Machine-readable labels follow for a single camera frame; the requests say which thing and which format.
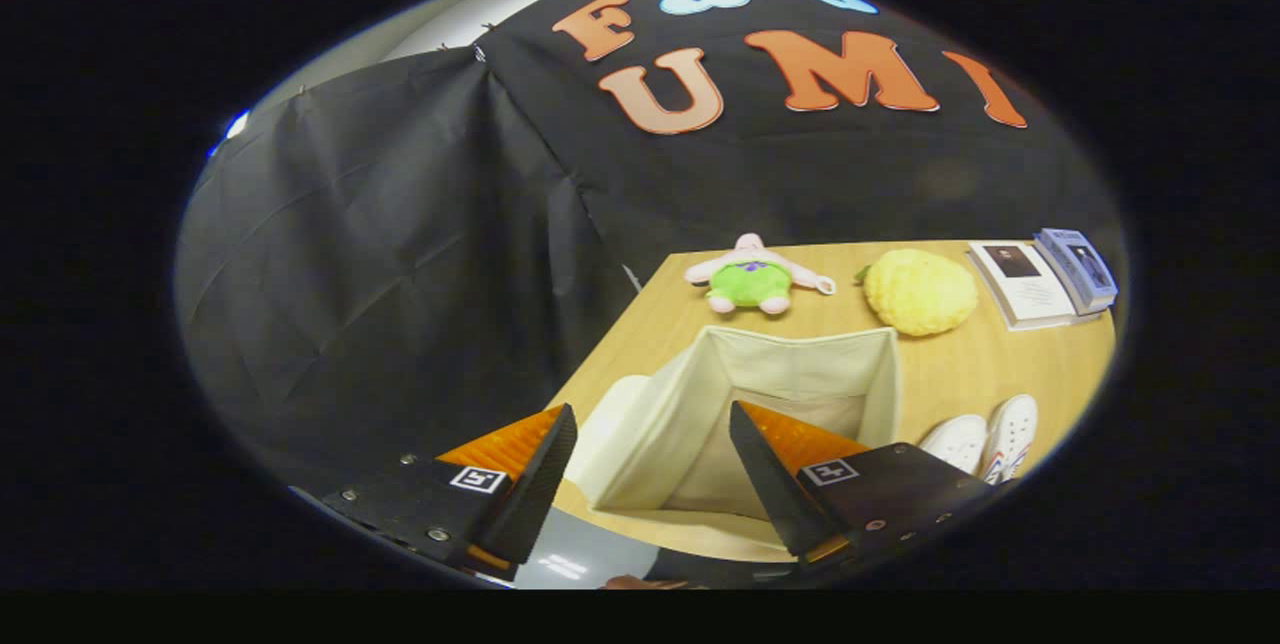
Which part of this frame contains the pink and green plush toy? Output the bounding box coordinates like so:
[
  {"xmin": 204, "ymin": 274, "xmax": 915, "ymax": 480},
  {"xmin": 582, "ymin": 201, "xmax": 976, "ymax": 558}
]
[{"xmin": 684, "ymin": 233, "xmax": 837, "ymax": 315}]

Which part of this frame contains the beige fabric storage box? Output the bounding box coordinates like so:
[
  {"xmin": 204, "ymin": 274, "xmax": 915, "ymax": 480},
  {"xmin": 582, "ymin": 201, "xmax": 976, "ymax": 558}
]
[{"xmin": 565, "ymin": 325, "xmax": 903, "ymax": 515}]

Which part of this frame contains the white shoe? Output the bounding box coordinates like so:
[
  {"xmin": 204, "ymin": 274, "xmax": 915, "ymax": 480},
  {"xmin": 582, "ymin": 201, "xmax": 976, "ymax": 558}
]
[
  {"xmin": 918, "ymin": 414, "xmax": 991, "ymax": 475},
  {"xmin": 983, "ymin": 394, "xmax": 1039, "ymax": 485}
]

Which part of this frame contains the white book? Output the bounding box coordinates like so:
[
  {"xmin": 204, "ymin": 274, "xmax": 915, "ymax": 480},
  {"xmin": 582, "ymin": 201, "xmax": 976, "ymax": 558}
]
[{"xmin": 967, "ymin": 241, "xmax": 1101, "ymax": 331}]

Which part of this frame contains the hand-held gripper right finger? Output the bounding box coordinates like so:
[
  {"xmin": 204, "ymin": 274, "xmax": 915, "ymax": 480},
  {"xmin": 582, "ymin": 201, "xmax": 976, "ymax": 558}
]
[{"xmin": 728, "ymin": 400, "xmax": 999, "ymax": 567}]

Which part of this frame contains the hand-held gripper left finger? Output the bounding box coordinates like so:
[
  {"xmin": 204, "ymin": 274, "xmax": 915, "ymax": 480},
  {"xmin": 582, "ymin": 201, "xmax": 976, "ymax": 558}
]
[{"xmin": 320, "ymin": 403, "xmax": 579, "ymax": 583}]

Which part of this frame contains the black backdrop cloth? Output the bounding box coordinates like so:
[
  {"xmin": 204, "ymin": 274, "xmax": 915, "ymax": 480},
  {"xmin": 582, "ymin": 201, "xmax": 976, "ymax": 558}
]
[{"xmin": 175, "ymin": 0, "xmax": 1126, "ymax": 495}]

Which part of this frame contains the yellow fluffy plush toy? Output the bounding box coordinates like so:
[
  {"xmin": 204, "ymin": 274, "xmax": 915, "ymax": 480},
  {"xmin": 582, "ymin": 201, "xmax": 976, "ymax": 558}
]
[{"xmin": 855, "ymin": 248, "xmax": 979, "ymax": 337}]

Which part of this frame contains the blue book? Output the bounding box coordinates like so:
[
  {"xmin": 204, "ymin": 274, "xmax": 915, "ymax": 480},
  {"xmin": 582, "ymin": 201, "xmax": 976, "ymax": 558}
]
[{"xmin": 1033, "ymin": 227, "xmax": 1119, "ymax": 315}]

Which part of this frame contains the ceiling light panel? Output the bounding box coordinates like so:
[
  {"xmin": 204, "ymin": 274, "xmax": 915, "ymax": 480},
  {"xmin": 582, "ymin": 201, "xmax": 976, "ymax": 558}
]
[{"xmin": 208, "ymin": 109, "xmax": 249, "ymax": 157}]

